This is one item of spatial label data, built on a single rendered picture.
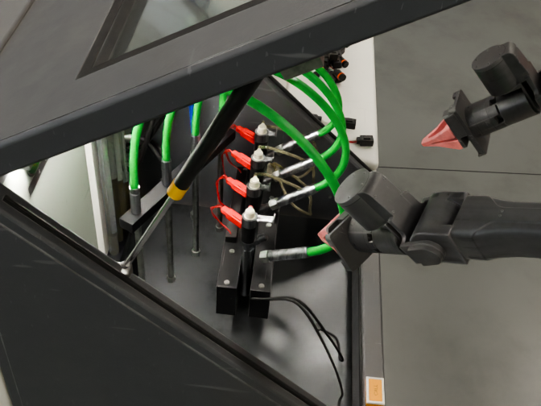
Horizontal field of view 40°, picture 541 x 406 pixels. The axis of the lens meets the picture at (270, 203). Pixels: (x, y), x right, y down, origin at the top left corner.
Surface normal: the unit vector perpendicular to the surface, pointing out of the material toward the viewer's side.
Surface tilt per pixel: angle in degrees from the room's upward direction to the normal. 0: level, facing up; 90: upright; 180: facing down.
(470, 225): 37
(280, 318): 0
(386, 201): 41
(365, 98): 0
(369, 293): 0
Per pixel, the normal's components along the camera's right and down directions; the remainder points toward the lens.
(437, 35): 0.07, -0.72
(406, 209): 0.54, -0.14
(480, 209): -0.54, -0.64
